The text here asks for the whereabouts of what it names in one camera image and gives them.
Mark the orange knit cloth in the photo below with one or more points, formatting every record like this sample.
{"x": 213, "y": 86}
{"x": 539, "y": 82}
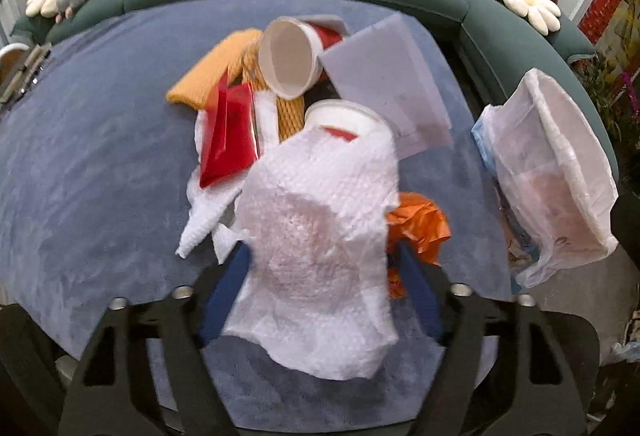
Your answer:
{"x": 194, "y": 87}

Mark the white red paper cup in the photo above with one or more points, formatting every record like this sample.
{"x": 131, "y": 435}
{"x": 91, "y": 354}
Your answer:
{"x": 290, "y": 48}

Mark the orange plastic bag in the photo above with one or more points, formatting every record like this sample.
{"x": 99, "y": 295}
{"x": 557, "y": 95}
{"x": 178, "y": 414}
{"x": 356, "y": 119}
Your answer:
{"x": 421, "y": 222}

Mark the orange foam fruit net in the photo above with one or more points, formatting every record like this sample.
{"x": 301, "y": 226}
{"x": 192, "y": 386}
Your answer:
{"x": 290, "y": 113}

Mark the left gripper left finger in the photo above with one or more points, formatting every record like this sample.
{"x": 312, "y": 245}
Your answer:
{"x": 222, "y": 294}

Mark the white lined trash bin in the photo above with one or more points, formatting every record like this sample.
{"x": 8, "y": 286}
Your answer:
{"x": 553, "y": 175}

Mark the grey translucent plastic sheet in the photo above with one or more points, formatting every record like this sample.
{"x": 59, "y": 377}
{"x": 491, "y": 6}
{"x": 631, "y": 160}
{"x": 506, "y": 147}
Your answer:
{"x": 382, "y": 67}

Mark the red plastic wrapper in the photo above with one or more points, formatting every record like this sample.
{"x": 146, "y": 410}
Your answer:
{"x": 229, "y": 140}

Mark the potted orchid plant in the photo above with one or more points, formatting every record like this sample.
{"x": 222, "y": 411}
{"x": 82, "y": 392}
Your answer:
{"x": 612, "y": 78}

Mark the white flower cushion right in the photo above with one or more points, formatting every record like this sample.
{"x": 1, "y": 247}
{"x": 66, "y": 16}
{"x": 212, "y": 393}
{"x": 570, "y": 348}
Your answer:
{"x": 542, "y": 15}

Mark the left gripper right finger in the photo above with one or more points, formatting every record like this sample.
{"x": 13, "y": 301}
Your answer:
{"x": 425, "y": 286}

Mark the white paper towel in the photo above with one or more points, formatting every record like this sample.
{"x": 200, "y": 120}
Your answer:
{"x": 313, "y": 212}

